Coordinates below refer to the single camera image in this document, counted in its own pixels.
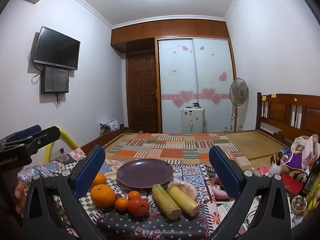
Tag yellow chair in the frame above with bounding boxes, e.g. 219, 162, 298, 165
44, 129, 80, 163

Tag large orange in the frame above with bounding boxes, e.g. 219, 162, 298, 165
93, 173, 107, 187
90, 184, 116, 207

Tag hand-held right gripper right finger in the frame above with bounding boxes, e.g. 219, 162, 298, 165
209, 145, 298, 240

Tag jar of coloured candies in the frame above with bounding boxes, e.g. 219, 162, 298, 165
291, 195, 307, 214

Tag black television cable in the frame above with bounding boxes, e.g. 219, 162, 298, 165
27, 52, 42, 84

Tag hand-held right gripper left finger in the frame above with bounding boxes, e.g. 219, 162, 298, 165
22, 144, 110, 240

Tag standing fan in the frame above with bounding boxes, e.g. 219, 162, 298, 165
229, 78, 249, 132

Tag white spray bottle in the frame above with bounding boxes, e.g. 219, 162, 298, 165
270, 161, 283, 175

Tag pink plush toy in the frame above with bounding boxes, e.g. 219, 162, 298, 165
212, 175, 230, 201

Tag striped patchwork blanket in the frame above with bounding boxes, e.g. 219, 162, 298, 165
105, 132, 253, 167

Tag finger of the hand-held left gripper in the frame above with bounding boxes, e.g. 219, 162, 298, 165
0, 126, 61, 156
0, 124, 42, 145

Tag wooden wardrobe with heart stickers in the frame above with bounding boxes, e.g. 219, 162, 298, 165
111, 19, 237, 133

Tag purple dressed doll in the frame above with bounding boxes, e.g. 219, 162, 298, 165
271, 136, 313, 169

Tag peeled pomelo piece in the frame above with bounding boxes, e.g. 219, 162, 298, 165
167, 181, 197, 200

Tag dark glass bottle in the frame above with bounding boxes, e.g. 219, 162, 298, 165
302, 155, 320, 198

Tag patterned patchwork cloth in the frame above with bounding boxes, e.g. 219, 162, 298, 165
17, 147, 225, 240

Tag banana pieces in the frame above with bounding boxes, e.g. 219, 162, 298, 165
152, 184, 182, 219

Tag purple plate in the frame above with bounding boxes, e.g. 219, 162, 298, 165
116, 159, 174, 188

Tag red tomato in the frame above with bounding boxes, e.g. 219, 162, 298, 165
128, 197, 150, 217

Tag pink plastic bag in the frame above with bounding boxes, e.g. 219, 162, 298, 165
301, 135, 319, 170

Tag wall-mounted television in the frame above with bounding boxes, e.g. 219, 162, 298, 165
33, 26, 81, 71

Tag pile of clothes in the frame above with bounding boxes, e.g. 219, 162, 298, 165
100, 119, 118, 134

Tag red box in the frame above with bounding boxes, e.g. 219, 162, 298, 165
281, 172, 304, 195

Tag person's left hand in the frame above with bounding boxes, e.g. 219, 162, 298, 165
14, 179, 26, 217

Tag sugarcane piece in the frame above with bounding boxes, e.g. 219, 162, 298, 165
166, 185, 200, 216

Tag small wall monitor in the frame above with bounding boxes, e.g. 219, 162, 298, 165
41, 66, 70, 94

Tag brown wooden door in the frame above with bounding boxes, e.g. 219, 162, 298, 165
126, 51, 159, 132

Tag straw bed mat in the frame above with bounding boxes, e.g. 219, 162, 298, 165
104, 131, 285, 160

